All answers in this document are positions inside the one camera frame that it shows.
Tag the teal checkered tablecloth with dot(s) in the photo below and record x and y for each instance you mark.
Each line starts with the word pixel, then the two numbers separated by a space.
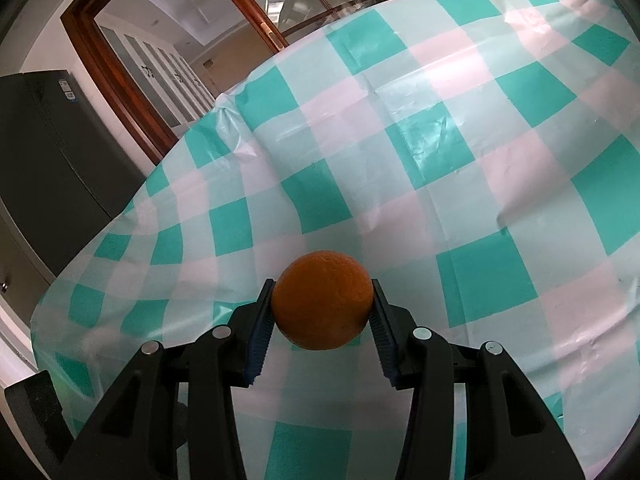
pixel 480 158

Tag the dark refrigerator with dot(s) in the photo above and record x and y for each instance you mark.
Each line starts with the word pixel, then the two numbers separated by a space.
pixel 63 175

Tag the orange tangerine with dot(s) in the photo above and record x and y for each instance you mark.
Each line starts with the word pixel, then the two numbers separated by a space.
pixel 322 300

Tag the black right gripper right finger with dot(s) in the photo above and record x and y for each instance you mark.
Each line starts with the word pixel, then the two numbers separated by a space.
pixel 510 433

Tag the wooden door frame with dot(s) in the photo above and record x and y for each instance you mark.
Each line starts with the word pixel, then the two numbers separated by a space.
pixel 160 64

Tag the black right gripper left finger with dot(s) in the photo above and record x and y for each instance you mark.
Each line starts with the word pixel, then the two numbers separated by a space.
pixel 165 398

